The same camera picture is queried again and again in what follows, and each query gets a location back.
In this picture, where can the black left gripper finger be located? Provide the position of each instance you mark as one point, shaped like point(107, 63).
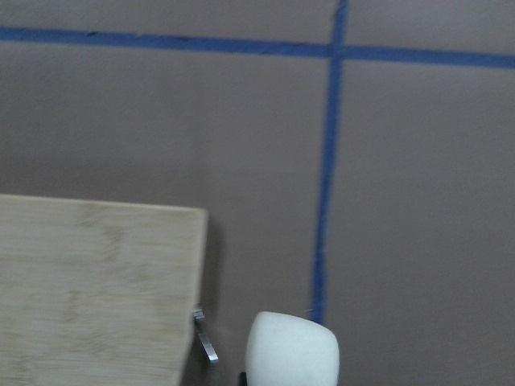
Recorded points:
point(242, 381)

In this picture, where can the white steamed bun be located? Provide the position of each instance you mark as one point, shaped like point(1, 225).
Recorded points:
point(283, 349)

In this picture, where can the bamboo cutting board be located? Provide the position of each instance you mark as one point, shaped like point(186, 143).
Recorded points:
point(97, 293)

